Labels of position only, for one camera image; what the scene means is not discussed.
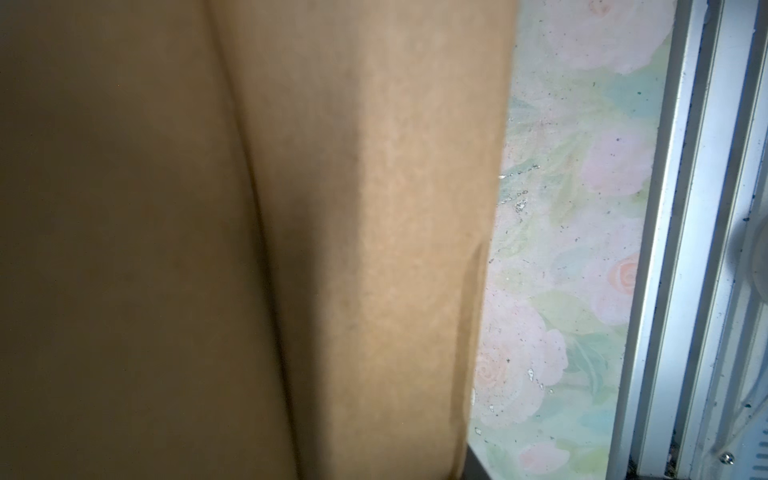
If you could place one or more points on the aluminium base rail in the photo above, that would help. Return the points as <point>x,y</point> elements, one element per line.
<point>693,393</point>

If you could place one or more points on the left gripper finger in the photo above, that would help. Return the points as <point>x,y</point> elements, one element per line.
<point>473,468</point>

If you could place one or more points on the brown cardboard box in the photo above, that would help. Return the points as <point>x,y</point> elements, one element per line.
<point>245,239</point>

